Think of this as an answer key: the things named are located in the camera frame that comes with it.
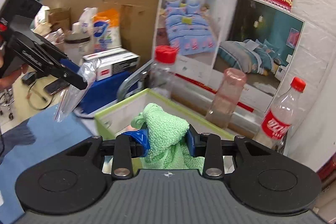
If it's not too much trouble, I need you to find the clear glass cup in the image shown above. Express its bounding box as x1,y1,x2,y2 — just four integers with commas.
55,58,101,122

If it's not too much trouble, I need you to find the green terry cloth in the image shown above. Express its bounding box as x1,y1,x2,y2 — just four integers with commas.
131,103,205,171

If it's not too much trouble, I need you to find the black smartphone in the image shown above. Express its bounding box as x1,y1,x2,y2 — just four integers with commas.
43,79,70,96

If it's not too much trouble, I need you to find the green cardboard box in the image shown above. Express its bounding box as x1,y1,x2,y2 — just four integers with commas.
93,88,235,173

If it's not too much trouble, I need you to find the pink clear tumbler bottle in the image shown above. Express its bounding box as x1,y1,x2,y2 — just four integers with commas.
206,68,247,129

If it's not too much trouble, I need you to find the white black carton box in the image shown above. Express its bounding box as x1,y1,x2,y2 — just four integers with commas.
83,48,140,81

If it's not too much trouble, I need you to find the blue white tissue bag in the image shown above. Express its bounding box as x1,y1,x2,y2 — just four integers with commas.
93,9,121,52

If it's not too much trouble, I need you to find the red cap clear jar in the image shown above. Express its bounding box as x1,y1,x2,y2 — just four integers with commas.
149,46,178,98

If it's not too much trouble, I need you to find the cola plastic bottle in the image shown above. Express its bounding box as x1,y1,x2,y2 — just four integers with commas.
253,77,306,154

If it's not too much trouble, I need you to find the bedding photo poster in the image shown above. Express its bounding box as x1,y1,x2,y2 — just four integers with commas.
153,0,304,112

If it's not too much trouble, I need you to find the black power cable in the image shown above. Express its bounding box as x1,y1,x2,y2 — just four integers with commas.
26,79,53,111

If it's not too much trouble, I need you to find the grey metal bracket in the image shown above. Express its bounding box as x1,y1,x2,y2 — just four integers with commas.
117,59,153,102

